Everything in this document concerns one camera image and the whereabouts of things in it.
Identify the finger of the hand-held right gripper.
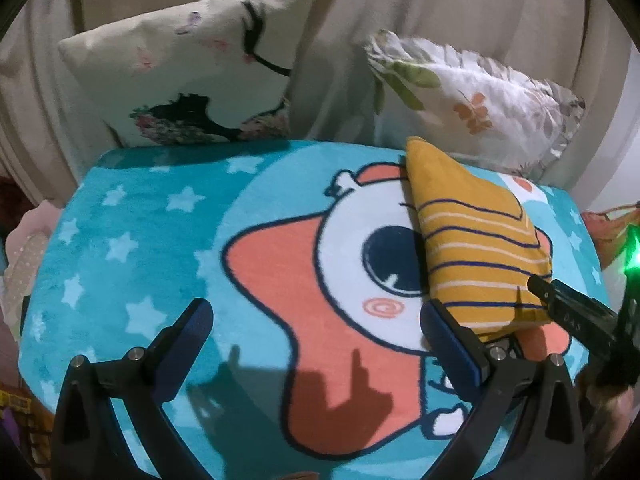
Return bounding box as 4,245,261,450
527,274,619,352

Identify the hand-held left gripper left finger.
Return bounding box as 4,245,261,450
50,298,215,480

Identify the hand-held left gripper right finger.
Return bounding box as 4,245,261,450
420,299,586,480

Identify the yellow striped small shirt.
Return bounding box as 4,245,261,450
404,136,553,343

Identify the orange cloth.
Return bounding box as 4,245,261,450
580,202,640,271

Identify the teal cartoon star blanket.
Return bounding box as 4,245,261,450
17,140,608,480

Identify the pink cloth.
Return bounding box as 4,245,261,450
2,199,66,326

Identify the yellow printed packet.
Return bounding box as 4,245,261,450
0,385,55,467

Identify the white leaf print pillow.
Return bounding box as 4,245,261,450
364,29,586,181

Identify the cream pillow with black print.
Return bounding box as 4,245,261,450
56,0,318,148

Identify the beige curtain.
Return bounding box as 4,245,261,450
0,0,640,211

